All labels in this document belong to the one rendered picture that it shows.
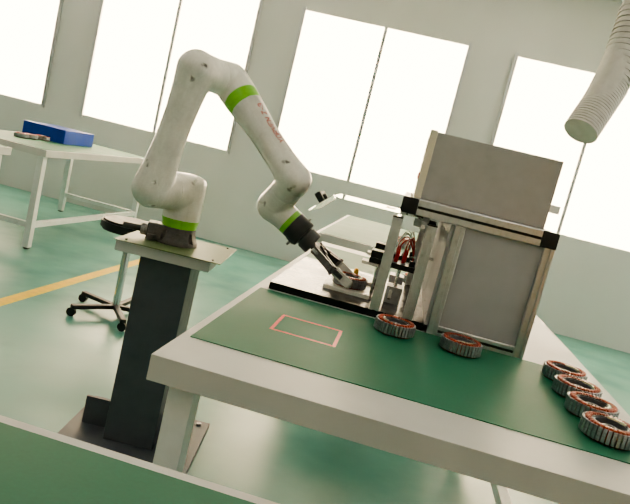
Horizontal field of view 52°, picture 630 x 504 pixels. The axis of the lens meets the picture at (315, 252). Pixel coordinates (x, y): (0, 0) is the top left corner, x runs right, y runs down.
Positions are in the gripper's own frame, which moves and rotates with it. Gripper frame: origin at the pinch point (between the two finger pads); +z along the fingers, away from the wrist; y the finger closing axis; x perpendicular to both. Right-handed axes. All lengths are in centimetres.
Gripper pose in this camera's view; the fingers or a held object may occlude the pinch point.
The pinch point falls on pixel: (349, 280)
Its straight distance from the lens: 208.3
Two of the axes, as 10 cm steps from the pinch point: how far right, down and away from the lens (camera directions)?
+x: 6.9, -7.0, -1.9
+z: 7.1, 7.0, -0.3
